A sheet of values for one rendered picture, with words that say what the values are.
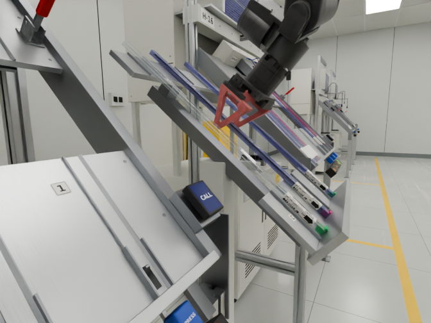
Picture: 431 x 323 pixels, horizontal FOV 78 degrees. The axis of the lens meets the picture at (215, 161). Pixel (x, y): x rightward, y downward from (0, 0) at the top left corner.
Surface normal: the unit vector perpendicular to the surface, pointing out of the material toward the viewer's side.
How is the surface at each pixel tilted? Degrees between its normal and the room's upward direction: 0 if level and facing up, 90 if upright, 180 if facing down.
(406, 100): 90
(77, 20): 90
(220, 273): 90
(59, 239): 45
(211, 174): 90
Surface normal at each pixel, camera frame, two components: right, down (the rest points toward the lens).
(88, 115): -0.49, 0.14
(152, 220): 0.61, -0.65
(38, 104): 0.87, 0.07
